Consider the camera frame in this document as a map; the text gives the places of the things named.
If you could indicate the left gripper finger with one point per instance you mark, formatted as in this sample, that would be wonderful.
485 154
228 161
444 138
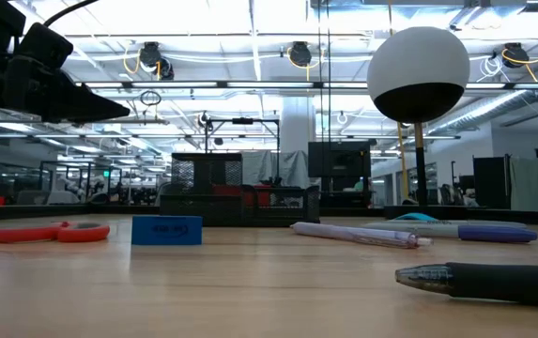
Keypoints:
85 105

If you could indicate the blue sticky note pad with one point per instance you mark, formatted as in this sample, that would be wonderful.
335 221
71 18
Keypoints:
165 230

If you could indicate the lavender marbled click pen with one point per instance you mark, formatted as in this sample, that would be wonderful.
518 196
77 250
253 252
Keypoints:
353 234

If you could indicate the slim grey pen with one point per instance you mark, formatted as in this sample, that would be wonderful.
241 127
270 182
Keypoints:
494 223

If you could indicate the black ballpoint pen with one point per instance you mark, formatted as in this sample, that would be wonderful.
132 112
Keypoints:
508 284

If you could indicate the black mesh desk organizer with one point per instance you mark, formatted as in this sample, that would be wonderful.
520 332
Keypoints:
212 206

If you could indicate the grey cloth cover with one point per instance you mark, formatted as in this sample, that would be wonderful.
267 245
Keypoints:
268 166

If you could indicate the black hanging monitor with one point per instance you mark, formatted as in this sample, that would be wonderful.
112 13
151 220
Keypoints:
339 159

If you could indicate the white globe table lamp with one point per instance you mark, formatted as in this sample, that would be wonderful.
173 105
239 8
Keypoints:
416 61

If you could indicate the black partition panel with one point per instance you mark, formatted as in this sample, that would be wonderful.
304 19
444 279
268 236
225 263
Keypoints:
491 183

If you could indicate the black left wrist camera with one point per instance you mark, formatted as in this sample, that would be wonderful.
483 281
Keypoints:
43 47

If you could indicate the black aluminium table frame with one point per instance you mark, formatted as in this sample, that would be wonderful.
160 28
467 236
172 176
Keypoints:
62 212

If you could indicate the black neighbouring rig frame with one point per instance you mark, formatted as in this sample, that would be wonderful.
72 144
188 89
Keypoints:
242 121

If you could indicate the silver ceiling air duct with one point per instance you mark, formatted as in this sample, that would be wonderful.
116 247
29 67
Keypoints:
480 110

